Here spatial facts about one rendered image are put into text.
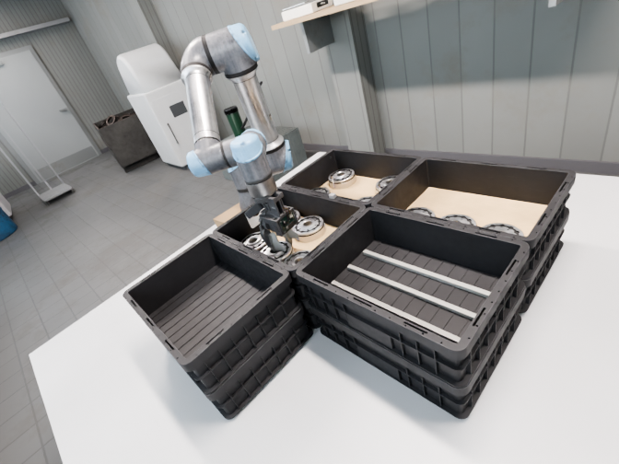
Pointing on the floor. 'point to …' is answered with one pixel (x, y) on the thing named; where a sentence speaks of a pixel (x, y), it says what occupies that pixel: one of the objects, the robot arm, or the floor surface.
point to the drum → (5, 226)
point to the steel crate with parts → (127, 140)
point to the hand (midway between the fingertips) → (283, 248)
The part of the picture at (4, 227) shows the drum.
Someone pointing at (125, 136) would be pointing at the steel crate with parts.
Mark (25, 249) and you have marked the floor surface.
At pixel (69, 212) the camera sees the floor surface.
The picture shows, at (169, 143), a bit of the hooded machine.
